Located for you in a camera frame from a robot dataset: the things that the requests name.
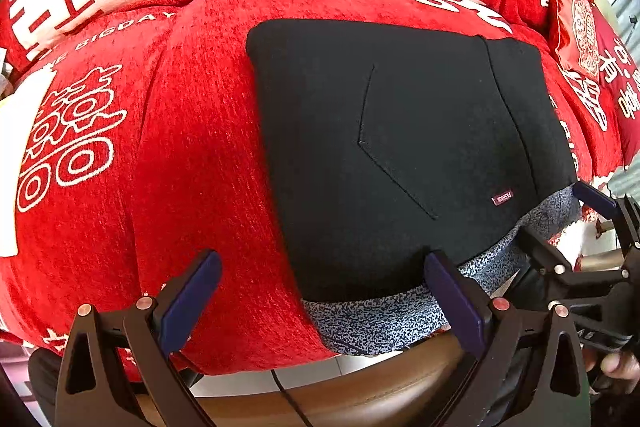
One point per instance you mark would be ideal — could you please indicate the black pants with grey waistband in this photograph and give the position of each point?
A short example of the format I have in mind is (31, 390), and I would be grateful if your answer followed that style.
(400, 147)

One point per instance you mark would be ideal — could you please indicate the person's right hand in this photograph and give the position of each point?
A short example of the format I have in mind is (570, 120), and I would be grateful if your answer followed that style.
(615, 367)

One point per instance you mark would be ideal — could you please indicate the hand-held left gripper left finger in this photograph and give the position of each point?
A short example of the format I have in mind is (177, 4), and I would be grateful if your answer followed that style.
(192, 303)

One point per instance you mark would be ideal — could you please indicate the red printed sofa cover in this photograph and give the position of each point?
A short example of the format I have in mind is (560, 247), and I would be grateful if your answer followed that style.
(200, 107)

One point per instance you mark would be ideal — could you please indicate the red cushion with white characters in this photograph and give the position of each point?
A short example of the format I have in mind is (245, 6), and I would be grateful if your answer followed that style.
(622, 82)

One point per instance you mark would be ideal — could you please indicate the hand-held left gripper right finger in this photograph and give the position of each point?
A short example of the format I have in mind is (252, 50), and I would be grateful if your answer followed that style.
(452, 308)

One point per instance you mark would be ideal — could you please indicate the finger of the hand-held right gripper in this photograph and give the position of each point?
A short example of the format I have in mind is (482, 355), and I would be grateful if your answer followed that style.
(547, 254)
(596, 199)

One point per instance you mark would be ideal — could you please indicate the red cushion with round emblem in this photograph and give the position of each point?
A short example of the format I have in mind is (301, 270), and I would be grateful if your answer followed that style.
(575, 22)

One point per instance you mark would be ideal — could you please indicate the grey metal tube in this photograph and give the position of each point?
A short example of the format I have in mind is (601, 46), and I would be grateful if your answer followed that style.
(600, 263)

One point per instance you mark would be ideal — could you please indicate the brown curved wooden rail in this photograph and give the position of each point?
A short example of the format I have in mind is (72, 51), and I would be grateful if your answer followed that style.
(350, 389)

